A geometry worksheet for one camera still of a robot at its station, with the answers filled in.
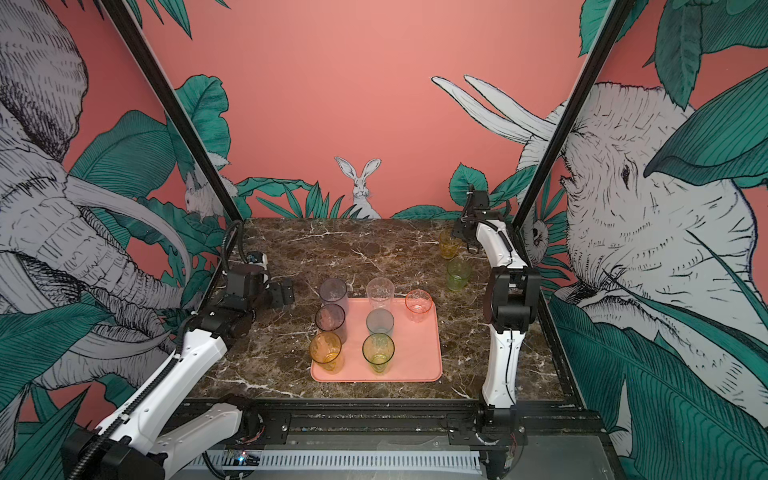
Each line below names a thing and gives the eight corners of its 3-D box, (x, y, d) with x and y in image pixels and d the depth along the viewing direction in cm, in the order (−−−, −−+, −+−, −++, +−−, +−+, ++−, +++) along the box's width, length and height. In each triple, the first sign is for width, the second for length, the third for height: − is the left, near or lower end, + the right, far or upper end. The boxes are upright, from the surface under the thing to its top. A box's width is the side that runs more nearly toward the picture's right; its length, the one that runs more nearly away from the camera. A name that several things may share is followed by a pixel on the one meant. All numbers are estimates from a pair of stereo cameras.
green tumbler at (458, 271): (448, 291, 103) (449, 288, 102) (444, 261, 112) (445, 258, 110) (473, 291, 103) (474, 288, 102) (467, 261, 112) (468, 258, 110)
